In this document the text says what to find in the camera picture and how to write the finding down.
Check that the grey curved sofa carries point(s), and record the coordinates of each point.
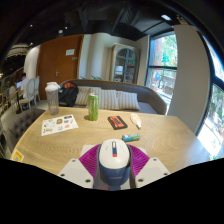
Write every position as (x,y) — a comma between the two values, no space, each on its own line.
(150,98)

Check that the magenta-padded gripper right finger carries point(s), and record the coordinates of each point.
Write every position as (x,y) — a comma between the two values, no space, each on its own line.
(151,171)

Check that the small blue green pack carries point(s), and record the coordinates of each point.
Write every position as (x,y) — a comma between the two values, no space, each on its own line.
(131,137)

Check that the black backpack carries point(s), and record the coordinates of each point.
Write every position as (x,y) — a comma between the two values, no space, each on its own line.
(68,95)

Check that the black and red flat box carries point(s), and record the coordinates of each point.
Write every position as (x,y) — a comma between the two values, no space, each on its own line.
(117,122)

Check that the black-framed window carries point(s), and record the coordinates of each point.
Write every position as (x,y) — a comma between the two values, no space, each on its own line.
(163,66)
(215,120)

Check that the striped cushion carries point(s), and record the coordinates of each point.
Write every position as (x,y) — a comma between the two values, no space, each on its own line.
(82,96)
(108,99)
(128,100)

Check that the grey tufted armchair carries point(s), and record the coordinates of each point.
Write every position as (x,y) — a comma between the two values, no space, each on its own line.
(21,125)

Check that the green drink can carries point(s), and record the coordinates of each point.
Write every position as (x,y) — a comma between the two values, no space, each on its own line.
(93,108)

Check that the cream glass-door cabinet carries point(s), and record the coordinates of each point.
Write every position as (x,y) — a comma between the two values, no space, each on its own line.
(125,63)

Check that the clear shaker bottle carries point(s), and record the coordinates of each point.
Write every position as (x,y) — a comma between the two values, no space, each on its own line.
(52,100)

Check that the white and blue computer mouse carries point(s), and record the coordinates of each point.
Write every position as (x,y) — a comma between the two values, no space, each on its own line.
(114,161)

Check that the white door sign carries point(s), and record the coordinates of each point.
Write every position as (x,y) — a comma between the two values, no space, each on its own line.
(70,52)

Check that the brown wooden door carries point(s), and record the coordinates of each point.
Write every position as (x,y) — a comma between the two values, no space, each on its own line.
(55,63)

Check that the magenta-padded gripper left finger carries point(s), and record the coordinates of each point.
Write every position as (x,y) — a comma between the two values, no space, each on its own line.
(75,172)

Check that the yellow card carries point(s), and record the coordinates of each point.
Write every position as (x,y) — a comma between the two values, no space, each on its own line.
(17,155)

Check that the group of white chairs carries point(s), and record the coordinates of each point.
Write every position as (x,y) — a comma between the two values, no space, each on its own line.
(28,91)

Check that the white sticker sheet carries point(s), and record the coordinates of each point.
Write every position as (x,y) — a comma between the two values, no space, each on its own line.
(59,125)

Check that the person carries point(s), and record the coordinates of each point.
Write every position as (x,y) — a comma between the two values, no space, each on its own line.
(23,83)

